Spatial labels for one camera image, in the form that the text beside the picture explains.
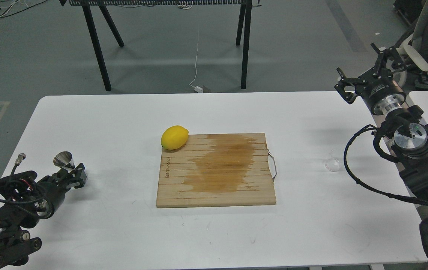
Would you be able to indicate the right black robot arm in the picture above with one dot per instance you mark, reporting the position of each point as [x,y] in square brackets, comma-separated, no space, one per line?
[401,137]

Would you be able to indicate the steel double jigger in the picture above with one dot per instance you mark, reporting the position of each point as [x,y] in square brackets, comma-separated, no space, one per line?
[64,160]

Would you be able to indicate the wooden cutting board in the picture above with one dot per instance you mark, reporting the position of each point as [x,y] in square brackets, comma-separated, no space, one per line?
[216,170]

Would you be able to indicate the office chair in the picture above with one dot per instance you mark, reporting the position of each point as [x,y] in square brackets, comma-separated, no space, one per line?
[413,45]

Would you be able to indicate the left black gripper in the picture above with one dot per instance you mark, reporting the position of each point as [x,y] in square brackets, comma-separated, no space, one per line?
[44,197]

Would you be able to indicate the yellow lemon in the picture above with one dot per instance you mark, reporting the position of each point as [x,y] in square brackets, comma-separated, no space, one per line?
[174,137]

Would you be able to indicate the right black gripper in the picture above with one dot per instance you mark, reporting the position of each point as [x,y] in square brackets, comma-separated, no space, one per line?
[380,92]

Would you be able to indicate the black metal rack table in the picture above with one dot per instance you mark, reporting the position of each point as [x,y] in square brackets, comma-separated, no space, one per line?
[242,36]

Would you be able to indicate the clear glass measuring cup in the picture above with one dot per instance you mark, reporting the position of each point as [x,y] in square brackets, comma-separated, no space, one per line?
[332,162]

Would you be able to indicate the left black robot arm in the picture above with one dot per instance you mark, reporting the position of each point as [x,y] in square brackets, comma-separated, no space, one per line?
[16,242]

